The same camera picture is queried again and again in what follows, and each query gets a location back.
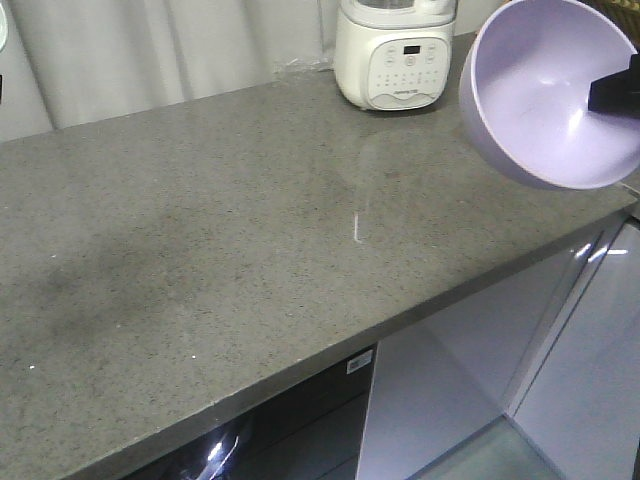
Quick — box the purple plastic bowl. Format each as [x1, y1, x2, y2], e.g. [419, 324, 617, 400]
[459, 1, 639, 190]

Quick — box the pale green plastic spoon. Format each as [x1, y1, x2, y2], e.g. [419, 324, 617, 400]
[0, 3, 9, 51]

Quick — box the white curtain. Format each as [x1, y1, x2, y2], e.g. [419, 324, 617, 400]
[1, 1, 338, 141]

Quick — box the white blender appliance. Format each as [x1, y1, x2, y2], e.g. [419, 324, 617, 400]
[333, 0, 457, 111]

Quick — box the clear plastic wrap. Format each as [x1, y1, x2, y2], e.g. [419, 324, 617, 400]
[272, 57, 333, 75]

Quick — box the grey side cabinet door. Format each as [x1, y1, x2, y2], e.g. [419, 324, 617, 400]
[515, 222, 639, 479]

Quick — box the black disinfection cabinet with drawers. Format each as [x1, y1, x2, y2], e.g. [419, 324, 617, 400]
[131, 346, 376, 479]

